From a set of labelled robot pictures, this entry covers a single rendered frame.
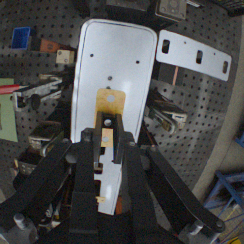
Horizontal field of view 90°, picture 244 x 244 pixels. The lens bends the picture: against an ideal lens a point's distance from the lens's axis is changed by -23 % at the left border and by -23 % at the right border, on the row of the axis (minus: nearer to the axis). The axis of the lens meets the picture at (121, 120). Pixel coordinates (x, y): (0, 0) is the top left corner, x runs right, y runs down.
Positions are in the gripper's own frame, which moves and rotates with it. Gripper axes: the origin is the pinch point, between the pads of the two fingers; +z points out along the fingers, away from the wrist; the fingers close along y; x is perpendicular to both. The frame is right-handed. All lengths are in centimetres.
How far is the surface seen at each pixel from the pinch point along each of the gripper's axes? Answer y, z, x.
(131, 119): 8.4, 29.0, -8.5
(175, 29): 29, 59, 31
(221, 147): 162, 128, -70
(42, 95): -14.7, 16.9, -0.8
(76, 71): -9.5, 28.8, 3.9
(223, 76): 38.9, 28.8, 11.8
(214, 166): 166, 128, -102
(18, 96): -16.1, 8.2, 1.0
